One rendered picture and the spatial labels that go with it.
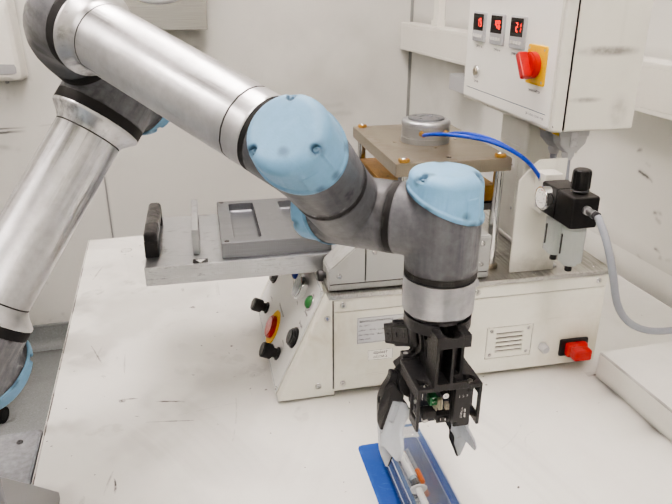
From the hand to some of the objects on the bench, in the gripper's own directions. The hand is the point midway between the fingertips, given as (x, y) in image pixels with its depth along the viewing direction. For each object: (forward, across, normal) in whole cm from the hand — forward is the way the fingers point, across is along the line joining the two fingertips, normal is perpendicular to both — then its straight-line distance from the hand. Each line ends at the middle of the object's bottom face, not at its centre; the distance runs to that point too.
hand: (420, 449), depth 78 cm
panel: (+7, -15, +40) cm, 44 cm away
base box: (+8, +12, +39) cm, 41 cm away
